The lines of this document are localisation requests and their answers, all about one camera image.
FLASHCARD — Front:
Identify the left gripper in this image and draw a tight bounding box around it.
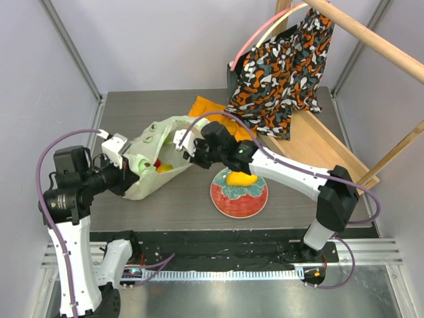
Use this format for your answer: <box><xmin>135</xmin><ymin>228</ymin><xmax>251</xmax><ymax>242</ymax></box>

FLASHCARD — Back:
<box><xmin>81</xmin><ymin>151</ymin><xmax>140</xmax><ymax>195</ymax></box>

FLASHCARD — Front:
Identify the yellow fake mango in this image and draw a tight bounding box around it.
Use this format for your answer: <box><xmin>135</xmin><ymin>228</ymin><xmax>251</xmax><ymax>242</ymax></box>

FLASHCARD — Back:
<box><xmin>226</xmin><ymin>172</ymin><xmax>258</xmax><ymax>187</ymax></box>

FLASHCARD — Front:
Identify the green avocado plastic bag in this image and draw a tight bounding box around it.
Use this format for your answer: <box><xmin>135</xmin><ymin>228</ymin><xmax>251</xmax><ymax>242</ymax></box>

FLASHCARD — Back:
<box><xmin>124</xmin><ymin>115</ymin><xmax>195</xmax><ymax>201</ymax></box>

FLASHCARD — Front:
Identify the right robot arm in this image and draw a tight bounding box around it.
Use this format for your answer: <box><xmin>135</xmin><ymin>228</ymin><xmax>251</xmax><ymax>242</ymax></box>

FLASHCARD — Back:
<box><xmin>182</xmin><ymin>122</ymin><xmax>359</xmax><ymax>262</ymax></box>

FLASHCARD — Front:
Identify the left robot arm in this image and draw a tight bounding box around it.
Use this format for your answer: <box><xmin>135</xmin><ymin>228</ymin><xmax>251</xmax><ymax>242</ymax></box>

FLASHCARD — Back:
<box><xmin>38</xmin><ymin>146</ymin><xmax>141</xmax><ymax>317</ymax></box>

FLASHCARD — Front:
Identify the orange cloth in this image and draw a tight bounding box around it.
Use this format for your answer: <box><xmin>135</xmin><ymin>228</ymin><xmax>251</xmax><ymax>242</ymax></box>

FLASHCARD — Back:
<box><xmin>188</xmin><ymin>96</ymin><xmax>257</xmax><ymax>141</ymax></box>

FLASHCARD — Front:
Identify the red floral plate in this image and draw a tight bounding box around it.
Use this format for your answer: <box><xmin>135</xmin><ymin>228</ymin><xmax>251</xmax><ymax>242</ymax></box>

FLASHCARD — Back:
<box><xmin>209</xmin><ymin>168</ymin><xmax>268</xmax><ymax>219</ymax></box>

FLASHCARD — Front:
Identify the patterned camouflage cloth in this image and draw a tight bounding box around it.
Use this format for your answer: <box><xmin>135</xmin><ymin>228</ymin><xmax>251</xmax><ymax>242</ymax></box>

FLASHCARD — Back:
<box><xmin>225</xmin><ymin>8</ymin><xmax>335</xmax><ymax>140</ymax></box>

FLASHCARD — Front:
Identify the pink and cream hanger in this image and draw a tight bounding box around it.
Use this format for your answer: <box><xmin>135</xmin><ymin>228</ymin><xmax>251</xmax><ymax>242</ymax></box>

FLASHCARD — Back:
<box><xmin>229</xmin><ymin>2</ymin><xmax>309</xmax><ymax>71</ymax></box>

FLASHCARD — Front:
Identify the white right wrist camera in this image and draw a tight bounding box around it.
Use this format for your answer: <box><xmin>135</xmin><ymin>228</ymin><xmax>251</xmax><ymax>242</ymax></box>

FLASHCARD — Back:
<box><xmin>173</xmin><ymin>129</ymin><xmax>196</xmax><ymax>157</ymax></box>

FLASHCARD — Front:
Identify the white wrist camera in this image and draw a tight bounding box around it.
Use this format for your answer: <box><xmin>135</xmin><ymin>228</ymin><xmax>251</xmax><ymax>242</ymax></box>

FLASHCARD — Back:
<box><xmin>173</xmin><ymin>129</ymin><xmax>196</xmax><ymax>157</ymax></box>
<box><xmin>97</xmin><ymin>129</ymin><xmax>131</xmax><ymax>169</ymax></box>

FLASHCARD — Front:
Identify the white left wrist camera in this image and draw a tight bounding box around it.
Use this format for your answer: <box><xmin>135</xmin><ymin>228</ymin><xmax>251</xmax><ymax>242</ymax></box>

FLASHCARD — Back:
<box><xmin>97</xmin><ymin>129</ymin><xmax>131</xmax><ymax>169</ymax></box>

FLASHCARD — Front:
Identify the wooden rack frame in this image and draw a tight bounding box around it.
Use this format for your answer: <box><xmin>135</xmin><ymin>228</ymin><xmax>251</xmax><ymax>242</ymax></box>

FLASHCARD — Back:
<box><xmin>261</xmin><ymin>1</ymin><xmax>423</xmax><ymax>189</ymax></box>

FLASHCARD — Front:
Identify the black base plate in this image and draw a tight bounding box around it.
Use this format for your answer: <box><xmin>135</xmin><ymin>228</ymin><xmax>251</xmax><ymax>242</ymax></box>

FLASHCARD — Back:
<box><xmin>89</xmin><ymin>228</ymin><xmax>341</xmax><ymax>269</ymax></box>

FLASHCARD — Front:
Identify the white cable duct strip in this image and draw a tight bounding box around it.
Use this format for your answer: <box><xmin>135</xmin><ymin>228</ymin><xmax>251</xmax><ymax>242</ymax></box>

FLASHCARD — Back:
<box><xmin>121</xmin><ymin>268</ymin><xmax>304</xmax><ymax>282</ymax></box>

